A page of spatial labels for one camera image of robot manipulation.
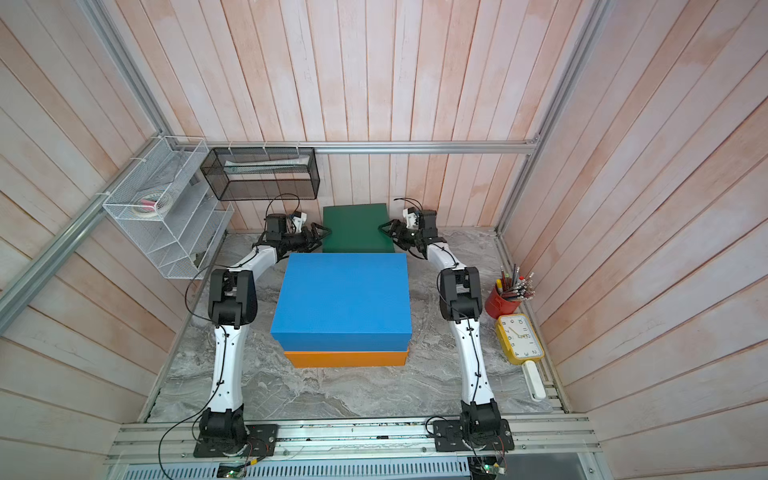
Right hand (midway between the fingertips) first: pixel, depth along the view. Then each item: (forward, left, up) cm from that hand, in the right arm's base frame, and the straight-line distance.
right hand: (382, 231), depth 109 cm
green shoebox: (-3, +10, +4) cm, 11 cm away
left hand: (-4, +20, 0) cm, 20 cm away
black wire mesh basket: (+12, +43, +17) cm, 48 cm away
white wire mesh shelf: (-26, +53, +21) cm, 63 cm away
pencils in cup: (-30, -38, +8) cm, 49 cm away
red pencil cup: (-30, -37, +2) cm, 48 cm away
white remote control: (-51, -42, -6) cm, 66 cm away
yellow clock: (-39, -42, -7) cm, 57 cm away
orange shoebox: (-46, +9, -7) cm, 47 cm away
